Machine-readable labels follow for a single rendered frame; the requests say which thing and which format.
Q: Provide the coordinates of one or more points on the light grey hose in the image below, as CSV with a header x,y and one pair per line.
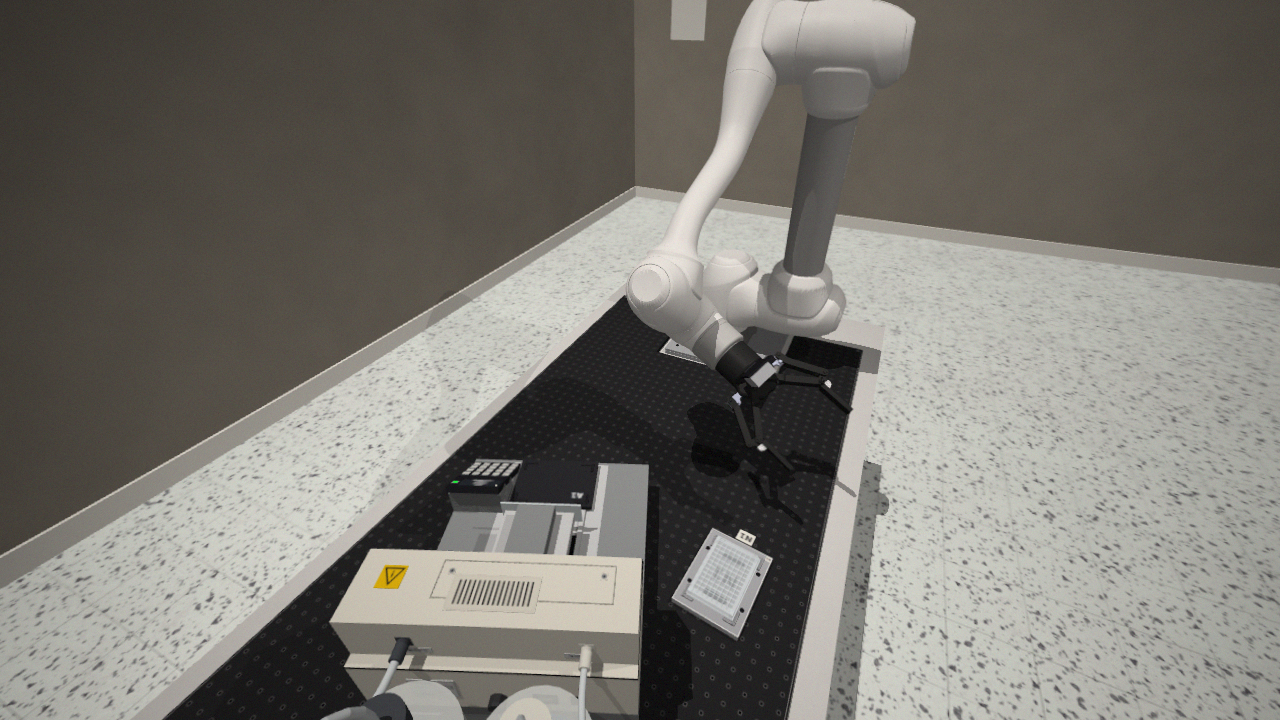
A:
x,y
581,697

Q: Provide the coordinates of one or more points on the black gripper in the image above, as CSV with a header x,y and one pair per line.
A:
x,y
738,359

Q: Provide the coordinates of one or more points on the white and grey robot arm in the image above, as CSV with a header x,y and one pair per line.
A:
x,y
841,52

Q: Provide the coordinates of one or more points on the grey curved hose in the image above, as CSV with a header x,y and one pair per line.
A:
x,y
362,712

